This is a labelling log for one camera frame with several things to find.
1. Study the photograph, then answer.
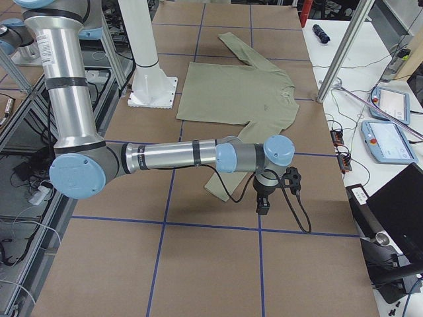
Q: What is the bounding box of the blue teach pendant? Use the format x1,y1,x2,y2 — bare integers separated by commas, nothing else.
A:
369,87,410,125
361,120,418,164

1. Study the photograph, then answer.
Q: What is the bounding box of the orange terminal block upper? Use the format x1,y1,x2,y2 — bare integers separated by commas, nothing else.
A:
330,129,344,146

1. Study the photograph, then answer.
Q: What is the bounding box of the orange terminal block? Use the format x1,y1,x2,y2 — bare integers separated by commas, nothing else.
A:
330,129,344,146
337,152,352,174

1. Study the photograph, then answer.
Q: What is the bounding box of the olive green long-sleeve shirt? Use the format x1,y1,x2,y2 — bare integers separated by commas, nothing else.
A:
176,32,300,202

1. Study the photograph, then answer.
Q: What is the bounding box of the folded dark blue umbrella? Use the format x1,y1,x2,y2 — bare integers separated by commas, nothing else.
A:
312,24,330,44

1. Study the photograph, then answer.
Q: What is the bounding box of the black box with label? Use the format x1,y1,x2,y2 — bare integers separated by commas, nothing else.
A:
346,184,393,247

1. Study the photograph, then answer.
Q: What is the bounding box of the reacher grabber stick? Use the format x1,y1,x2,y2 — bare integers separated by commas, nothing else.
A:
332,82,423,141

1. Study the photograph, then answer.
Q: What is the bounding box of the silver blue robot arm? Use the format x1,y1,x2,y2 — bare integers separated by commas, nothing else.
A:
19,1,301,215
1,18,34,55

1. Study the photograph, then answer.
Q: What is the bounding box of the orange terminal block lower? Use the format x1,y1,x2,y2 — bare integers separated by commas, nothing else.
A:
337,152,352,174

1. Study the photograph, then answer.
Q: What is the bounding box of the black tripod stand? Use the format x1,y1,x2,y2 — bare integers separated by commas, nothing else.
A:
360,238,422,304

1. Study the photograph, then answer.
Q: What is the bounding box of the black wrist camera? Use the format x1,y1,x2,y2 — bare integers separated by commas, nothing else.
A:
282,166,301,195

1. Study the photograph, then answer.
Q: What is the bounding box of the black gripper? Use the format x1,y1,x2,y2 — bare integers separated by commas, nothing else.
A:
253,177,276,215

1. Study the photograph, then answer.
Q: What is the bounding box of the near blue teach pendant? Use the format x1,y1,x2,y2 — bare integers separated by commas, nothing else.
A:
361,120,418,164

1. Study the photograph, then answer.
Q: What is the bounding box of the black laptop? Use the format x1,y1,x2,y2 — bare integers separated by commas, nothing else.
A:
367,163,422,262

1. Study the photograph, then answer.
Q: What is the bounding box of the aluminium frame post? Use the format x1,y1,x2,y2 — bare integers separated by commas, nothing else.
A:
317,0,375,103

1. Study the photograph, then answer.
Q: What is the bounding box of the far blue teach pendant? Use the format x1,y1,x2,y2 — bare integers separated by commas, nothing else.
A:
369,87,410,125

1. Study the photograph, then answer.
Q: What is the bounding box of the white pedestal column base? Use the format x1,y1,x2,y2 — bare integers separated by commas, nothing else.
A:
118,0,178,109

